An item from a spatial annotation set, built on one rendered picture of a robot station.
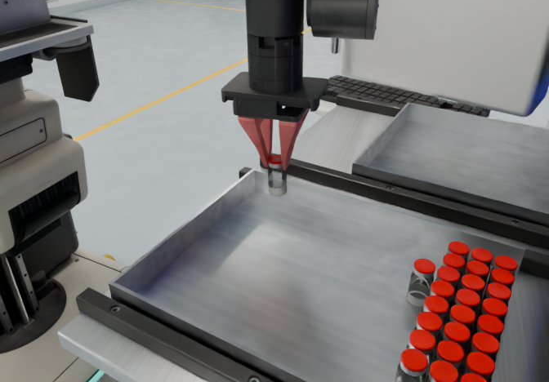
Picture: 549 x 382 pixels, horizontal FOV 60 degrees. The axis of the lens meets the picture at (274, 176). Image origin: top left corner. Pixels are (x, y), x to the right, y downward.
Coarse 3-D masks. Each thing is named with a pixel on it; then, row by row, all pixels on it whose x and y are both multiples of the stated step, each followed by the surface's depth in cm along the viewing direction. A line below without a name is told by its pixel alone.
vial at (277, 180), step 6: (270, 168) 55; (276, 168) 55; (282, 168) 55; (270, 174) 55; (276, 174) 55; (282, 174) 55; (270, 180) 56; (276, 180) 55; (282, 180) 56; (270, 186) 56; (276, 186) 56; (282, 186) 56; (270, 192) 57; (276, 192) 56; (282, 192) 56
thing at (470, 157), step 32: (384, 128) 76; (416, 128) 84; (448, 128) 84; (480, 128) 81; (512, 128) 79; (544, 128) 76; (384, 160) 74; (416, 160) 74; (448, 160) 74; (480, 160) 74; (512, 160) 74; (544, 160) 74; (448, 192) 61; (480, 192) 66; (512, 192) 66; (544, 192) 66; (544, 224) 57
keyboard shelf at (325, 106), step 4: (380, 84) 128; (416, 92) 123; (432, 96) 121; (320, 100) 116; (324, 100) 116; (320, 104) 114; (324, 104) 114; (328, 104) 114; (332, 104) 114; (336, 104) 114; (320, 108) 113; (324, 108) 113; (328, 108) 112; (332, 108) 112; (312, 112) 115; (316, 112) 114; (320, 112) 113; (324, 112) 112
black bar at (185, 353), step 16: (80, 304) 47; (96, 304) 46; (112, 304) 46; (96, 320) 46; (112, 320) 45; (128, 320) 44; (144, 320) 44; (128, 336) 44; (144, 336) 43; (160, 336) 42; (176, 336) 42; (160, 352) 43; (176, 352) 41; (192, 352) 41; (208, 352) 41; (192, 368) 41; (208, 368) 40; (224, 368) 40; (240, 368) 40
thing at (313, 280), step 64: (256, 192) 66; (320, 192) 61; (192, 256) 55; (256, 256) 55; (320, 256) 55; (384, 256) 55; (512, 256) 51; (192, 320) 46; (256, 320) 46; (320, 320) 46; (384, 320) 46
